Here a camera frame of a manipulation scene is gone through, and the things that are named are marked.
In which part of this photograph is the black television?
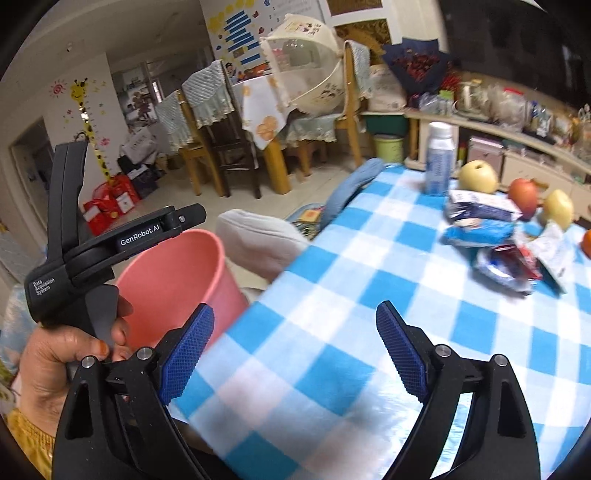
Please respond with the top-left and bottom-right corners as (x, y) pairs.
(436, 0), (591, 83)

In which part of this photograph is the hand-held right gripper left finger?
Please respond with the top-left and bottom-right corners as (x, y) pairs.
(54, 302), (215, 480)

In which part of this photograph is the white mesh food cover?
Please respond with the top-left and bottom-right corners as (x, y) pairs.
(259, 14), (347, 117)

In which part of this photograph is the silver metal case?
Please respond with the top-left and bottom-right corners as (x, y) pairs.
(467, 136), (505, 179)

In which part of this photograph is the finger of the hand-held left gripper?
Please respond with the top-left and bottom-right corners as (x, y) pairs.
(47, 142), (89, 265)

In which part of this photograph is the white rice bag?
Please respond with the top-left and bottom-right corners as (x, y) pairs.
(367, 65), (408, 112)

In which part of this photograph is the giraffe height wall sticker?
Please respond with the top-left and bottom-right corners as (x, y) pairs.
(69, 78), (115, 182)

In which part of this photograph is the white milk bottle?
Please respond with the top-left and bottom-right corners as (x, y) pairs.
(424, 121), (455, 196)

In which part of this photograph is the white orange-print tablecloth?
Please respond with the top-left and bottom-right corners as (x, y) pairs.
(231, 74), (290, 151)

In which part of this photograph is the red gift box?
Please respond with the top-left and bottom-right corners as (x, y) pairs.
(83, 173), (142, 237)

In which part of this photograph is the cream television cabinet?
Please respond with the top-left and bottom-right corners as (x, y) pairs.
(404, 108), (591, 228)

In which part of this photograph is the small plastic bottles pack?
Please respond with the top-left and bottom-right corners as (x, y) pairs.
(418, 92), (456, 114)

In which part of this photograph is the red apple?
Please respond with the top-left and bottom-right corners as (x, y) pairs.
(508, 178), (540, 220)

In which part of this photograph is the white blue-print plastic pack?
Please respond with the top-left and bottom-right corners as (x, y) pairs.
(522, 222), (578, 295)

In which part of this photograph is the blue white wrapper packet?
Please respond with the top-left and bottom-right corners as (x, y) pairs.
(445, 189), (522, 225)

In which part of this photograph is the clear plastic bag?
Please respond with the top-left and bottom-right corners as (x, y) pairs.
(489, 88), (528, 128)

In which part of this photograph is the dark blue flower bouquet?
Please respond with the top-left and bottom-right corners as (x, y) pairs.
(382, 39), (456, 96)

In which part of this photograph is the yellow pear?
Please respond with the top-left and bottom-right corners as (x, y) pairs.
(541, 188), (574, 230)
(457, 159), (499, 193)

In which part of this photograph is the colourful book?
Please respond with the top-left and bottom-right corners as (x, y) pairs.
(295, 208), (327, 232)

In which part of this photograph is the wooden chair with cover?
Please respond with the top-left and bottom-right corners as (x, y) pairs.
(181, 60), (262, 200)
(154, 90), (205, 197)
(285, 40), (371, 179)

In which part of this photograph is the blue denim cloth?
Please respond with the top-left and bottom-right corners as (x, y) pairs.
(318, 158), (385, 241)

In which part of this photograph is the blue white checked tablecloth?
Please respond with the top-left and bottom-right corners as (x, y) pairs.
(171, 164), (591, 480)

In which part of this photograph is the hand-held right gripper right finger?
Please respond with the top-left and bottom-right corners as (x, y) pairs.
(375, 300), (541, 480)

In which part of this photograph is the wooden dining table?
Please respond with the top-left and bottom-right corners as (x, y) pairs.
(231, 74), (296, 195)

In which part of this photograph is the red snack wrapper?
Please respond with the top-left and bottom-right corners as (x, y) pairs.
(494, 244), (543, 281)

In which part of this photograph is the wall poster with blue strips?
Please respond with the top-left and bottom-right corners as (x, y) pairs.
(205, 0), (324, 70)

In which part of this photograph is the light green bin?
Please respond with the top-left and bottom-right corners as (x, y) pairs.
(373, 134), (406, 164)

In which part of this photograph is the light blue plastic wrapper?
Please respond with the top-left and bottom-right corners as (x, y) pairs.
(442, 217), (516, 250)

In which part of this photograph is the person's left hand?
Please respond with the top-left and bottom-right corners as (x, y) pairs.
(18, 299), (134, 412)

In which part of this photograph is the pink plastic bucket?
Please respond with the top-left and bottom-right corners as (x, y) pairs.
(115, 229), (250, 352)

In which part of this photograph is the dark green basin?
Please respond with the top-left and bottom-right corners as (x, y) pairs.
(365, 113), (410, 137)

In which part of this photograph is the grey cushion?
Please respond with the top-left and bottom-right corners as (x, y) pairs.
(216, 209), (311, 292)

